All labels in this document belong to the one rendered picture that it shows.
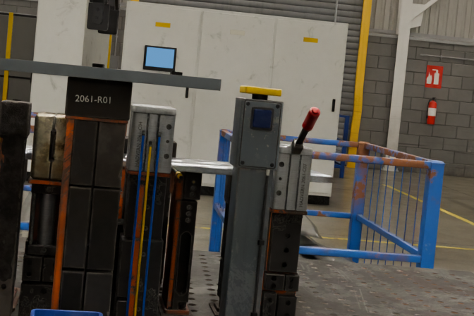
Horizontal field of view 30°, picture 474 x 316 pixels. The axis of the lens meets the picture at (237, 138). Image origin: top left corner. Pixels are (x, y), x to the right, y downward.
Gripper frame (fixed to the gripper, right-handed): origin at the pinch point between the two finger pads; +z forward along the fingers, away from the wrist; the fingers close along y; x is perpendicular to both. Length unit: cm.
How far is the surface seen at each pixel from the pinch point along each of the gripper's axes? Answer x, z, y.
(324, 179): -40, 24, 34
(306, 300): -40, 53, 57
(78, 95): 2.3, 11.2, -3.1
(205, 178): 22, 103, 811
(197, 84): -15.9, 7.8, -2.6
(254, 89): -24.7, 7.7, 3.0
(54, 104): 187, 38, 788
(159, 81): -10.0, 7.8, -3.7
